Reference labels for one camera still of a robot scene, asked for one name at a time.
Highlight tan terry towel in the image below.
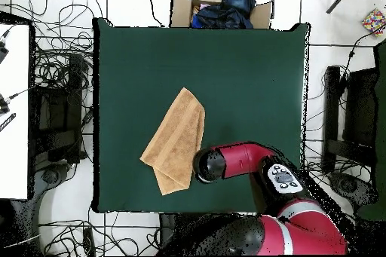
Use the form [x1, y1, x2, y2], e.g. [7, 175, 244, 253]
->
[139, 87, 206, 196]

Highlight colourful patterned item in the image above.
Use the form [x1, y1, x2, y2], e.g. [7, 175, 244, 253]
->
[361, 8, 386, 38]

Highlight dark green table cloth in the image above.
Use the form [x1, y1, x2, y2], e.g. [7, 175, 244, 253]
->
[357, 39, 386, 222]
[92, 17, 311, 214]

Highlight brown cardboard box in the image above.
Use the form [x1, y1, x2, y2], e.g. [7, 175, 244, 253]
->
[170, 0, 274, 29]

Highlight dark blue clothing pile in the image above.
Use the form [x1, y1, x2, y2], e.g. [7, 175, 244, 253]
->
[191, 0, 256, 29]

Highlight black power strip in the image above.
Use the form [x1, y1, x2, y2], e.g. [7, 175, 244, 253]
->
[82, 226, 97, 257]

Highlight white table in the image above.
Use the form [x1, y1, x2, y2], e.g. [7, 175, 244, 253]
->
[0, 23, 31, 200]

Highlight black strip with white marks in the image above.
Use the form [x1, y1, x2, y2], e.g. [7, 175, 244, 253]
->
[0, 112, 17, 133]

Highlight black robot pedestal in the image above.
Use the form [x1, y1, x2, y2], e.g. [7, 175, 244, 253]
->
[158, 213, 179, 247]

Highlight tangled black floor cables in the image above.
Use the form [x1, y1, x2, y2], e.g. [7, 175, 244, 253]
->
[28, 0, 105, 95]
[38, 207, 161, 257]
[302, 66, 375, 179]

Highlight long black floor cable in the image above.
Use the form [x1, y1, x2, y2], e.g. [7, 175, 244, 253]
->
[133, 0, 165, 28]

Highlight black frame stand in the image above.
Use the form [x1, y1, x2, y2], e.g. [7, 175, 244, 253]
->
[29, 54, 88, 164]
[322, 65, 378, 173]

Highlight thin black cable with connector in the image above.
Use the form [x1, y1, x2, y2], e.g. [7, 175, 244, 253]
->
[339, 23, 386, 89]

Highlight black device with cable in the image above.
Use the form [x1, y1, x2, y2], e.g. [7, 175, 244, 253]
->
[0, 86, 34, 115]

